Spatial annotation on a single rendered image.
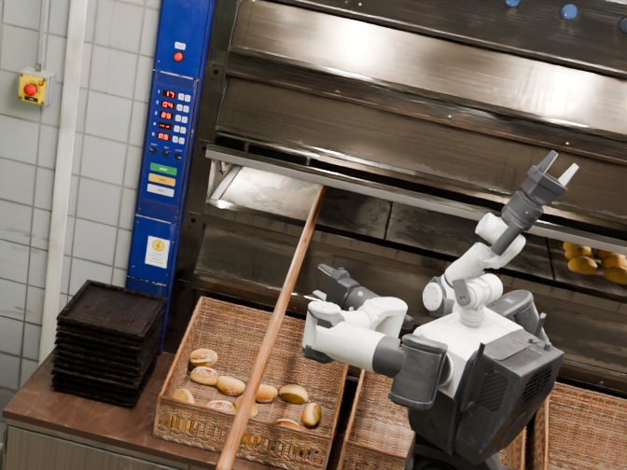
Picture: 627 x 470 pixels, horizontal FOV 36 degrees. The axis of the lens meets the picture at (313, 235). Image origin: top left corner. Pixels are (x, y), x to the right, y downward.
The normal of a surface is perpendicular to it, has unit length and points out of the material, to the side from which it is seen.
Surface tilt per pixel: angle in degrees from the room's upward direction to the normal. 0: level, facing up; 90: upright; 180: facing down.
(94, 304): 0
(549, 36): 90
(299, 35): 69
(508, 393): 90
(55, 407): 0
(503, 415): 90
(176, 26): 90
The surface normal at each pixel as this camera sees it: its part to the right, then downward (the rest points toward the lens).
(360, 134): -0.07, 0.04
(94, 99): -0.15, 0.37
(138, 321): 0.18, -0.90
